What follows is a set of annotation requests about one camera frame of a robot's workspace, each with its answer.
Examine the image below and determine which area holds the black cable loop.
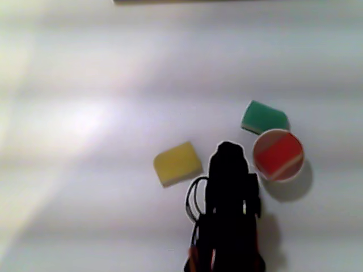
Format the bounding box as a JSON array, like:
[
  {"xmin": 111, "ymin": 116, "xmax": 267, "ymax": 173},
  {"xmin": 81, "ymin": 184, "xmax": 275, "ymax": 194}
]
[{"xmin": 184, "ymin": 177, "xmax": 209, "ymax": 224}]

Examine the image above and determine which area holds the green and white sponge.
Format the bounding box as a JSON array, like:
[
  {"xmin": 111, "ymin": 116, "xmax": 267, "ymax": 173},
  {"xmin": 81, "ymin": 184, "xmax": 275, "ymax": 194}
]
[{"xmin": 240, "ymin": 100, "xmax": 290, "ymax": 134}]

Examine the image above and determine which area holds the white paper cup green band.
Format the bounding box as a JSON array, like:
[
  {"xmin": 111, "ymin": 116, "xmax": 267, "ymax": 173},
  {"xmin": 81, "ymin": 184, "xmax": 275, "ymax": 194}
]
[{"xmin": 252, "ymin": 129, "xmax": 306, "ymax": 182}]

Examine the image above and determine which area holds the yellow and white sponge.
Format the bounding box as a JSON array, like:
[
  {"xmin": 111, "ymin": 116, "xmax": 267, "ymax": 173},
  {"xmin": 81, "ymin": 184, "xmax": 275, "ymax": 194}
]
[{"xmin": 153, "ymin": 142, "xmax": 204, "ymax": 188}]

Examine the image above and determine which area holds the red and white sponge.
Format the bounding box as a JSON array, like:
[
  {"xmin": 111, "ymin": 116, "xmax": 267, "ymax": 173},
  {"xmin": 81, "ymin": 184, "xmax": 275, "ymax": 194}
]
[{"xmin": 255, "ymin": 133, "xmax": 303, "ymax": 180}]

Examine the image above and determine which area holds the dark power strip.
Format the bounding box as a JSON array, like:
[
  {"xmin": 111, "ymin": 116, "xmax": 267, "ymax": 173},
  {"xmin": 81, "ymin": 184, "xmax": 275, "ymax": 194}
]
[{"xmin": 113, "ymin": 0, "xmax": 225, "ymax": 5}]

